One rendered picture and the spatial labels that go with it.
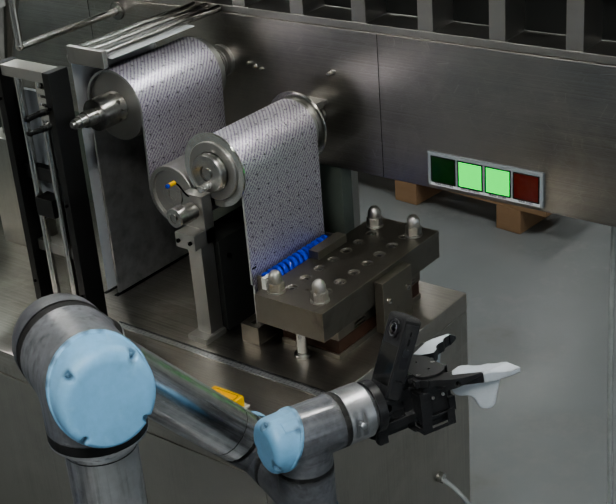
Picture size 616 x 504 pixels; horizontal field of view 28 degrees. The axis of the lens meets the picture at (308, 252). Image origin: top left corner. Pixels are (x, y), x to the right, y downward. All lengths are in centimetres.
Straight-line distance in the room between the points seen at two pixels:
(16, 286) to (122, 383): 146
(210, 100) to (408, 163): 43
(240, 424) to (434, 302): 95
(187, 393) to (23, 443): 115
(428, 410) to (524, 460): 198
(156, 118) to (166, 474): 69
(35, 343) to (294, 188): 111
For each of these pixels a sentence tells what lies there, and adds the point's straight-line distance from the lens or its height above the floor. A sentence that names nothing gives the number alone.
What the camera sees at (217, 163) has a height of 128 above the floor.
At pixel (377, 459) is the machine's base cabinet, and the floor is 70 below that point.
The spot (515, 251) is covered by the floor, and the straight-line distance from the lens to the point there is 479.
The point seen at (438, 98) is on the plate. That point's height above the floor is 133.
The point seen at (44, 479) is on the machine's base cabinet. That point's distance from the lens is 276.
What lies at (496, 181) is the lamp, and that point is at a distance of 239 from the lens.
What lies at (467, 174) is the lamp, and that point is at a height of 119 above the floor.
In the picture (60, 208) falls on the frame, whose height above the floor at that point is 115.
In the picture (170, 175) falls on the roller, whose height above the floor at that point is 121.
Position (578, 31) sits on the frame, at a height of 149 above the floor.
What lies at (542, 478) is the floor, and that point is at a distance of 358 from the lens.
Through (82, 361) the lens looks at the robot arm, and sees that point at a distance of 137.
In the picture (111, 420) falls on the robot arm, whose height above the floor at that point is 138.
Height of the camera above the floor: 213
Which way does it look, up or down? 26 degrees down
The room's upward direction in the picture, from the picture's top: 5 degrees counter-clockwise
